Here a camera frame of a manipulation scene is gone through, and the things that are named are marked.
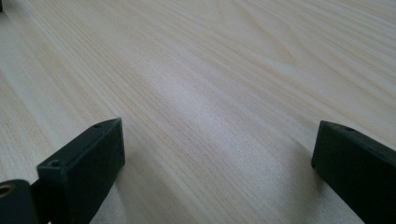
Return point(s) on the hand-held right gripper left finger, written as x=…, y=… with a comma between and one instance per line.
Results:
x=81, y=168

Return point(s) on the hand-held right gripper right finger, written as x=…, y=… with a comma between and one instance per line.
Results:
x=358, y=168

